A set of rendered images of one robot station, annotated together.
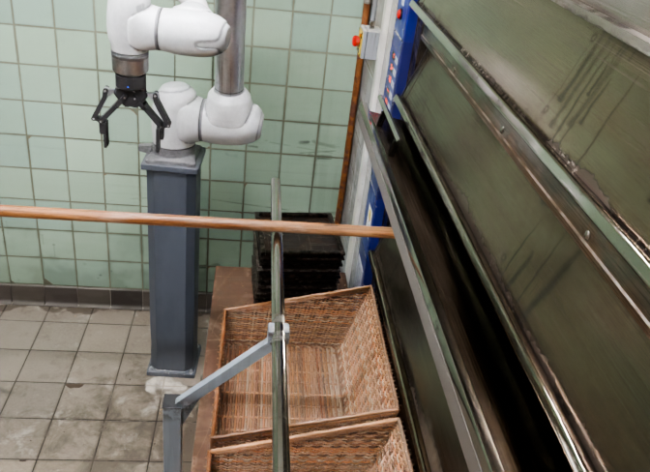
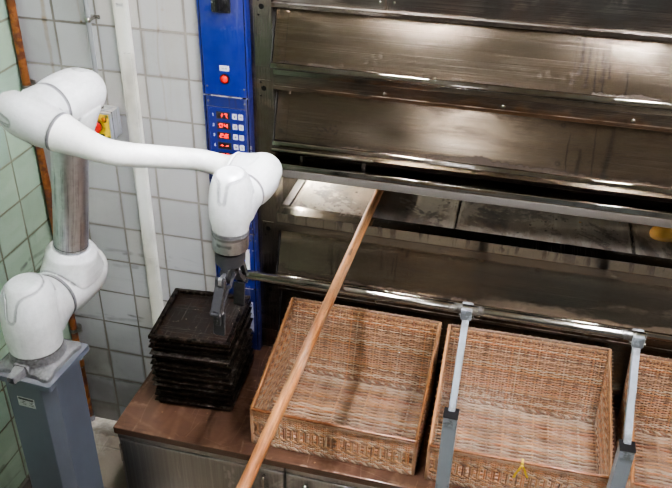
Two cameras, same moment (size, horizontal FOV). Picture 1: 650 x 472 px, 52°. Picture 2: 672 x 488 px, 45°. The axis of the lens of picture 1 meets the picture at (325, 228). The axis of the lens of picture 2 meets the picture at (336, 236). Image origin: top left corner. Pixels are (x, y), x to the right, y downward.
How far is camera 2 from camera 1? 2.19 m
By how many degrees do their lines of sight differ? 58
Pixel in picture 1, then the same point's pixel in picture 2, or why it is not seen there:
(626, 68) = (619, 47)
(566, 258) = (608, 139)
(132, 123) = not seen: outside the picture
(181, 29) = (273, 178)
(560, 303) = (623, 156)
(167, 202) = (72, 404)
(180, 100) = (51, 289)
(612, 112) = (628, 67)
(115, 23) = (246, 208)
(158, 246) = (75, 459)
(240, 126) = (102, 270)
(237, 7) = not seen: hidden behind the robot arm
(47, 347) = not seen: outside the picture
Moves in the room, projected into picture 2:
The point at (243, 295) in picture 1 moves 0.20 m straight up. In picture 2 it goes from (179, 414) to (174, 370)
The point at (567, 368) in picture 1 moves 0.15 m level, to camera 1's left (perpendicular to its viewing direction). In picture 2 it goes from (652, 174) to (649, 197)
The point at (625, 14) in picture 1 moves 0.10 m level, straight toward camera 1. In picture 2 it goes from (613, 26) to (647, 34)
